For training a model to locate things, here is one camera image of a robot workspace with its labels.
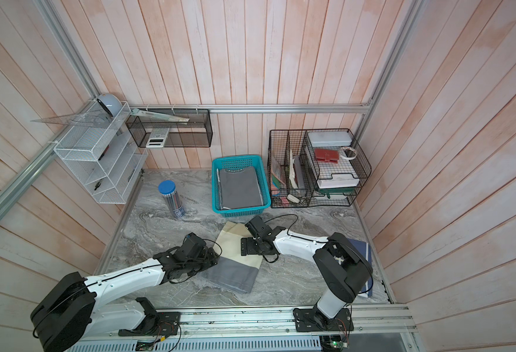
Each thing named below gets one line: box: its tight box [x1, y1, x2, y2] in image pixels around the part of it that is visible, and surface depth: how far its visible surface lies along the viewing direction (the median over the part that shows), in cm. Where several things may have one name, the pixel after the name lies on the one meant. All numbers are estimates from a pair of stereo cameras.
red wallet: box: [314, 148, 340, 164], surface depth 97 cm
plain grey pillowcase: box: [216, 166, 264, 209], surface depth 106 cm
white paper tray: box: [315, 157, 360, 190], surface depth 94 cm
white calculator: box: [145, 127, 170, 149], surface depth 98 cm
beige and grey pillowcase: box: [200, 221, 264, 295], surface depth 86 cm
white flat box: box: [307, 131, 353, 148], surface depth 105 cm
